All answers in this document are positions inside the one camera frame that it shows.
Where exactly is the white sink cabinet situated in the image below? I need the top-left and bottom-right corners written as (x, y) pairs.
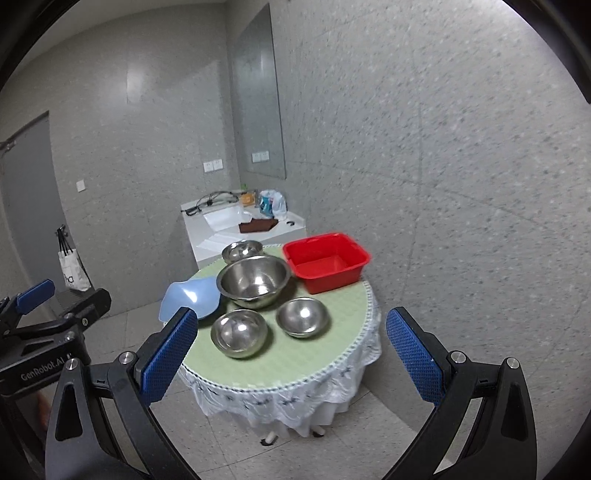
top-left (180, 191), bottom-right (307, 270)

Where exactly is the red plastic basin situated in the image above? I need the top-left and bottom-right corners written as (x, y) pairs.
top-left (283, 233), bottom-right (372, 295)

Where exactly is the white double wall socket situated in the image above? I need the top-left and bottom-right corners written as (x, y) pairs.
top-left (204, 159), bottom-right (223, 173)

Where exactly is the white tote bag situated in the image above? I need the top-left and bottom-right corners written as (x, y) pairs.
top-left (55, 224), bottom-right (93, 292)

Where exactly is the small steel bowl back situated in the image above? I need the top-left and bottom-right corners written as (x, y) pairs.
top-left (221, 240), bottom-right (263, 264)

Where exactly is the large steel mixing bowl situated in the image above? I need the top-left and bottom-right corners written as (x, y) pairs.
top-left (216, 255), bottom-right (291, 310)

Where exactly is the wall mirror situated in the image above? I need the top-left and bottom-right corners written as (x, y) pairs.
top-left (231, 5), bottom-right (287, 179)

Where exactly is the black faucet hose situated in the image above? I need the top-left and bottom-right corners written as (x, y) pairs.
top-left (180, 190), bottom-right (243, 217)

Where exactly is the grey door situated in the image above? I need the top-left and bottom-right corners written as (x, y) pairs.
top-left (1, 113), bottom-right (66, 293)

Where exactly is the light blue plastic plate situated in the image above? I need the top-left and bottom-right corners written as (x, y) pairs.
top-left (158, 277), bottom-right (221, 323)

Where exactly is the round table green mat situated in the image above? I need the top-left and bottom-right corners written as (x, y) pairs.
top-left (182, 278), bottom-right (374, 390)

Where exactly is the brown cloth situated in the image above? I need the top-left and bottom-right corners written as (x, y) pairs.
top-left (238, 218), bottom-right (279, 234)

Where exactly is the plastic bag with blue pack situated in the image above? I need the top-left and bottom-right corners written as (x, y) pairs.
top-left (257, 189), bottom-right (287, 220)

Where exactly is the small steel bowl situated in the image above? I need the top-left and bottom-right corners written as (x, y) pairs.
top-left (211, 309), bottom-right (269, 359)
top-left (276, 297), bottom-right (331, 339)
top-left (221, 240), bottom-right (263, 264)

